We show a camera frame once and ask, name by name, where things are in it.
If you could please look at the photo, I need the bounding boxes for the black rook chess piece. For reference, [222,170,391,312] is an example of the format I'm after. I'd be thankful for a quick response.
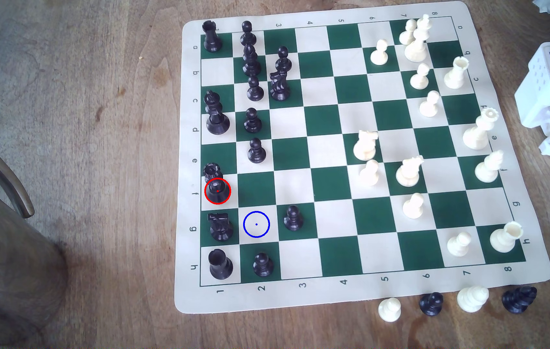
[202,20,223,53]
[208,249,234,281]

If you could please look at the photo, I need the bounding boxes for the white knight chess piece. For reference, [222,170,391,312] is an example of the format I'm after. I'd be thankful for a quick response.
[353,130,379,162]
[395,155,424,188]

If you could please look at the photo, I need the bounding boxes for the green white chess mat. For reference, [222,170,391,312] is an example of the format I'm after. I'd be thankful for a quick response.
[174,1,550,315]

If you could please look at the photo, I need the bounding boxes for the steel jug with handle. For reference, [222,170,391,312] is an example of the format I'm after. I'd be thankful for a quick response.
[0,119,69,346]

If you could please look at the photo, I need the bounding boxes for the white queen chess piece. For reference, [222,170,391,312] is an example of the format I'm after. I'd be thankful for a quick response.
[462,108,500,150]

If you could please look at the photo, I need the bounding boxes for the white king chess piece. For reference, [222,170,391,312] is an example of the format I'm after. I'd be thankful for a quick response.
[404,14,433,63]

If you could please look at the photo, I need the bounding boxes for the white bishop chess piece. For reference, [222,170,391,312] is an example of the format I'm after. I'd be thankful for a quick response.
[475,150,505,183]
[457,285,490,313]

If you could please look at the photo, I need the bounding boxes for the black knight chess piece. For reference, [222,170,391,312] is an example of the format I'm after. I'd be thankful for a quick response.
[208,212,234,242]
[269,70,291,101]

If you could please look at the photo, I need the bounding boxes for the white rook chess piece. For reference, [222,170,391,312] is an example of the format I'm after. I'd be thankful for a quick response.
[490,221,524,254]
[444,56,469,90]

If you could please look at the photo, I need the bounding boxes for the black pawn chess piece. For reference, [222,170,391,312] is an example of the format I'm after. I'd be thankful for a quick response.
[419,292,444,317]
[248,138,267,164]
[275,46,292,73]
[247,76,265,102]
[284,205,304,232]
[253,252,275,278]
[244,108,262,134]
[240,20,257,47]

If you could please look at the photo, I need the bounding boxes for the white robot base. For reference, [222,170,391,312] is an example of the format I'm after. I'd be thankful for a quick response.
[515,42,550,166]

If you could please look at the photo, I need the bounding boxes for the white pawn chess piece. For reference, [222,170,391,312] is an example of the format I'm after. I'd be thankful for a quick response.
[447,231,472,258]
[370,39,389,66]
[359,159,380,187]
[410,63,431,90]
[402,193,425,219]
[419,90,440,118]
[378,298,402,323]
[399,19,418,47]

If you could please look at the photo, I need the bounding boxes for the black king chess piece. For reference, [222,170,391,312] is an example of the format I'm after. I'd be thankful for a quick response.
[204,90,231,135]

